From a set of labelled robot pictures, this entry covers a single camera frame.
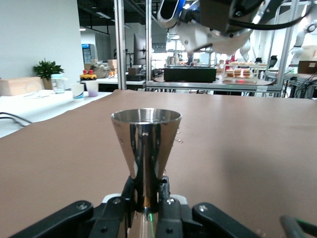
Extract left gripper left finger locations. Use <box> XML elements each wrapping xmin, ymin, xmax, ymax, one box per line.
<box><xmin>9</xmin><ymin>175</ymin><xmax>137</xmax><ymax>238</ymax></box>

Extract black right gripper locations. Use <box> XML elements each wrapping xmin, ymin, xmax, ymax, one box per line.
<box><xmin>200</xmin><ymin>0</ymin><xmax>263</xmax><ymax>33</ymax></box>

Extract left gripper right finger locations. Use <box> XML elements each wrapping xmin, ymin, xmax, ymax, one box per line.
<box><xmin>155</xmin><ymin>175</ymin><xmax>263</xmax><ymax>238</ymax></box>

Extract steel jigger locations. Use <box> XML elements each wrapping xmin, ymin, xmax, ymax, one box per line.
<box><xmin>110</xmin><ymin>108</ymin><xmax>183</xmax><ymax>238</ymax></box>

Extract translucent purple cup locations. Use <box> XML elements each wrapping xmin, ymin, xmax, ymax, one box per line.
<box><xmin>85</xmin><ymin>81</ymin><xmax>99</xmax><ymax>98</ymax></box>

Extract white blue paper cup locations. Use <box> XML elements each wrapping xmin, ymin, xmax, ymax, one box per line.
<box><xmin>70</xmin><ymin>83</ymin><xmax>86</xmax><ymax>100</ymax></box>

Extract white rack with bread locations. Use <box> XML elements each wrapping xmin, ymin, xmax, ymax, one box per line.
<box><xmin>222</xmin><ymin>63</ymin><xmax>258</xmax><ymax>84</ymax></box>

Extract black rectangular box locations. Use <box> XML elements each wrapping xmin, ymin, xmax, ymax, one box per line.
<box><xmin>163</xmin><ymin>67</ymin><xmax>217</xmax><ymax>83</ymax></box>

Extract brown table mat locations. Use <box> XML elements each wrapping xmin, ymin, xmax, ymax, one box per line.
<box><xmin>0</xmin><ymin>89</ymin><xmax>317</xmax><ymax>238</ymax></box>

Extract brown cardboard box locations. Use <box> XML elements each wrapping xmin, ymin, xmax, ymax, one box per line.
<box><xmin>297</xmin><ymin>60</ymin><xmax>317</xmax><ymax>74</ymax></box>

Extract blue drinks fridge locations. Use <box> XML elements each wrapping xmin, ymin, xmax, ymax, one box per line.
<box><xmin>81</xmin><ymin>44</ymin><xmax>96</xmax><ymax>64</ymax></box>

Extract yellow device red buttons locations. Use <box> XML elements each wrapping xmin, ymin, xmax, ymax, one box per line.
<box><xmin>79</xmin><ymin>69</ymin><xmax>98</xmax><ymax>81</ymax></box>

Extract clear jar blue lid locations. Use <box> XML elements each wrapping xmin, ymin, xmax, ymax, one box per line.
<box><xmin>51</xmin><ymin>73</ymin><xmax>66</xmax><ymax>95</ymax></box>

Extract green potted plant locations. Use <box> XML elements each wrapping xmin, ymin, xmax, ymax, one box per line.
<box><xmin>33</xmin><ymin>59</ymin><xmax>64</xmax><ymax>90</ymax></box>

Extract beige cardboard box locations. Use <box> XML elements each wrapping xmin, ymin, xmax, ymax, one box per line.
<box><xmin>0</xmin><ymin>76</ymin><xmax>45</xmax><ymax>97</ymax></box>

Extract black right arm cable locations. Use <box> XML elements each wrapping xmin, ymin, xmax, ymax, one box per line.
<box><xmin>229</xmin><ymin>9</ymin><xmax>313</xmax><ymax>32</ymax></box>

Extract aluminium frame post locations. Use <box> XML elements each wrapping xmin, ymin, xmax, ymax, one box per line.
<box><xmin>114</xmin><ymin>0</ymin><xmax>127</xmax><ymax>91</ymax></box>
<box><xmin>145</xmin><ymin>0</ymin><xmax>152</xmax><ymax>85</ymax></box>
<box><xmin>276</xmin><ymin>0</ymin><xmax>298</xmax><ymax>93</ymax></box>

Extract black cable on white table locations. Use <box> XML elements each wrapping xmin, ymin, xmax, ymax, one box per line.
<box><xmin>0</xmin><ymin>112</ymin><xmax>33</xmax><ymax>127</ymax></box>

